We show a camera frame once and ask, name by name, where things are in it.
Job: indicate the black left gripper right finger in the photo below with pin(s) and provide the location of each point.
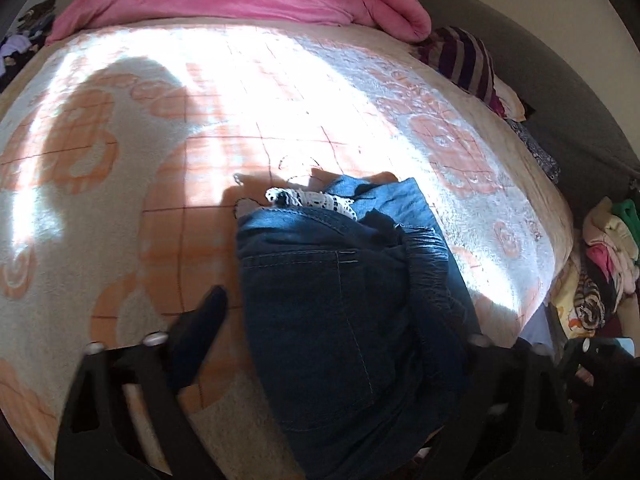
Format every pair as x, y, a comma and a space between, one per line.
513, 421

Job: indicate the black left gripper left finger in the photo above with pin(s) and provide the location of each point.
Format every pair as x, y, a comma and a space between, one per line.
97, 438

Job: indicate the blue denim pants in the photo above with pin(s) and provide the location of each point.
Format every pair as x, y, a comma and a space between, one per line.
356, 323

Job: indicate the pile of colourful clothes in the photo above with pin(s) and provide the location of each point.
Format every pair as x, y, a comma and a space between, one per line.
602, 271

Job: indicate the dark grey padded headboard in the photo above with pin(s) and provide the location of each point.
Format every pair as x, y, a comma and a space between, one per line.
588, 156

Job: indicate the orange cream patterned bed blanket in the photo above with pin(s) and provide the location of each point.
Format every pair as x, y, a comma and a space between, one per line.
124, 151

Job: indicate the maroon striped pillow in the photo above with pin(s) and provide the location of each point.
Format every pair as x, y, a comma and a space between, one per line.
463, 59

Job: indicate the clothes pile beside cabinet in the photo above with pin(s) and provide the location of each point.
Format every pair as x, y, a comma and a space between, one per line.
21, 46

